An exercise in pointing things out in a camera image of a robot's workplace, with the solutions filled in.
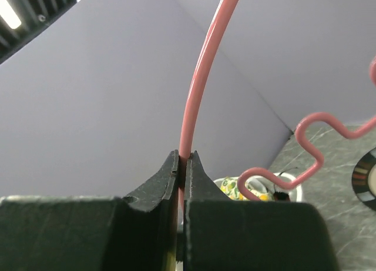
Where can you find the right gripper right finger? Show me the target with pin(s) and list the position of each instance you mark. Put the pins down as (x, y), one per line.
(224, 234)

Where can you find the dark rimmed striped plate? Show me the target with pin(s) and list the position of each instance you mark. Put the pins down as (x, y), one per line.
(363, 179)

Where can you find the red plaid garment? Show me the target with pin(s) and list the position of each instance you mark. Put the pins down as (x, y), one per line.
(280, 195)

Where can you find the white plastic laundry basket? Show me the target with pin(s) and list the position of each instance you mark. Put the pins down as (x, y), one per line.
(296, 194)

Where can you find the pink hanger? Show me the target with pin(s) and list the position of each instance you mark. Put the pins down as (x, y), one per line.
(201, 72)

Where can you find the lemon print cloth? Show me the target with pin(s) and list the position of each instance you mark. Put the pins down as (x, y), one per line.
(230, 188)

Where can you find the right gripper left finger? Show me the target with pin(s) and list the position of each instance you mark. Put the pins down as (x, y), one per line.
(133, 232)

